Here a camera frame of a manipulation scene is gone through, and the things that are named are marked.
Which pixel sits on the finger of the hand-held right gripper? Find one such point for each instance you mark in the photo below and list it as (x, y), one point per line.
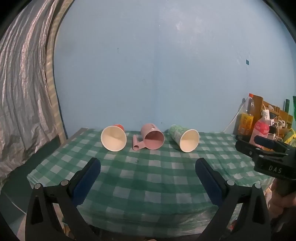
(247, 148)
(266, 142)

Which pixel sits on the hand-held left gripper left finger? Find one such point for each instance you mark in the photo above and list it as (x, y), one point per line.
(89, 178)

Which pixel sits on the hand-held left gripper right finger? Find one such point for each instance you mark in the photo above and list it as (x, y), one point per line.
(208, 179)

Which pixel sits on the green patterned paper cup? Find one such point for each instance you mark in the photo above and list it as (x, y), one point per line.
(188, 140)

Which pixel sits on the red paper cup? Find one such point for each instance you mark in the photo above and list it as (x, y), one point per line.
(113, 139)

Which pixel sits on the person's right hand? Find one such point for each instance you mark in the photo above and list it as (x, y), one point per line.
(281, 207)

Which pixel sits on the pink labelled plastic bottle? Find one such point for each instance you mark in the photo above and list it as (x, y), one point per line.
(260, 129)

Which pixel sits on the orange drink bottle red cap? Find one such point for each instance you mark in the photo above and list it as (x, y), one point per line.
(246, 120)

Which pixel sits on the wooden desk organizer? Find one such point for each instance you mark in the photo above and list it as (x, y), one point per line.
(281, 115)

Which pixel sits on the green board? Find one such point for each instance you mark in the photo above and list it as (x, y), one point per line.
(294, 111)

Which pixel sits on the green checked tablecloth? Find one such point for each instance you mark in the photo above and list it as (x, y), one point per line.
(148, 173)

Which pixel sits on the silver grey curtain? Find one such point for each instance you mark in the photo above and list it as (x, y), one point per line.
(23, 92)

